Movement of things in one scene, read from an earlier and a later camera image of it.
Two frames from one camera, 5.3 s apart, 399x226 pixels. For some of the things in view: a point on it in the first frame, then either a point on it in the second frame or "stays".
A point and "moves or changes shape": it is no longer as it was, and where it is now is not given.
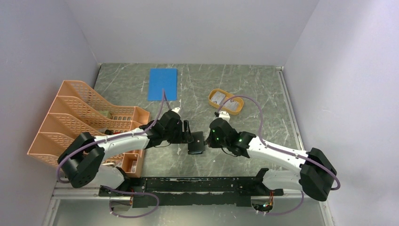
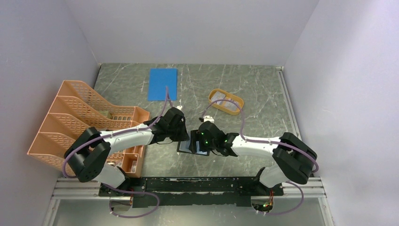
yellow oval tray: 217,97 stays
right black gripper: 211,142 → 204,147
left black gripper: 183,137 stays
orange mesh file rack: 77,109 stays
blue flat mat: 160,78 stays
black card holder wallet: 196,146 moves or changes shape
